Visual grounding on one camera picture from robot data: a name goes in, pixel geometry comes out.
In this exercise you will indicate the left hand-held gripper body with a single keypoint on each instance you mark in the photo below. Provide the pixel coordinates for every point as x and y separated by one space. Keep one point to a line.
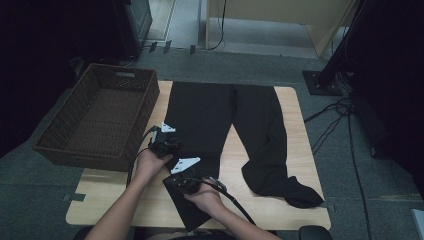
163 143

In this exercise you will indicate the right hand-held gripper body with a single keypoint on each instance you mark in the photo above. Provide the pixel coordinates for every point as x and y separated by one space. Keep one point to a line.
186 183

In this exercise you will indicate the black pants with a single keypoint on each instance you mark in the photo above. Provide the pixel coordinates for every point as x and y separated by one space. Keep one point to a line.
206 116

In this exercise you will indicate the brown wicker basket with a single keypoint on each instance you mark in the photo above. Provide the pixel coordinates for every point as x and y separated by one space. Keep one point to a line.
100 126

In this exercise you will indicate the person's left hand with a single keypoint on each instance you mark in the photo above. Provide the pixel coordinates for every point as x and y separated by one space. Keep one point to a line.
150 165

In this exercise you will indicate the person's right hand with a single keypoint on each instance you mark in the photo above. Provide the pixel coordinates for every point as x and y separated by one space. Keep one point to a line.
206 201

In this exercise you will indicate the person's lap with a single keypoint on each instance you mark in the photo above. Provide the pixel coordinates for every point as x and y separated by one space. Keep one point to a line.
160 236

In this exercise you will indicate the dark floor tape strip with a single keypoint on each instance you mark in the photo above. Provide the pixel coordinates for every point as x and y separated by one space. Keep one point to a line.
192 49
167 47
152 46

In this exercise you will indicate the black chair armrest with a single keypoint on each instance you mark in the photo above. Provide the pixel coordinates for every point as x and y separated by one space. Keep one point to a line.
315 233
81 234

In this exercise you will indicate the dark cabinet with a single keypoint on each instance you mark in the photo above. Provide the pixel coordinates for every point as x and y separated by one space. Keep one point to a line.
136 23

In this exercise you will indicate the dark curtain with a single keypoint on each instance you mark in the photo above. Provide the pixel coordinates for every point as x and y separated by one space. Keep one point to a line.
393 66
33 50

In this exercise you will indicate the black metal stand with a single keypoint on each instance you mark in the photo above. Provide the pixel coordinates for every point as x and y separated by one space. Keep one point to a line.
321 83

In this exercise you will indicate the pale box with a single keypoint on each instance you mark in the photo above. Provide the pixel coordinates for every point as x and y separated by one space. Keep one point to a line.
419 226

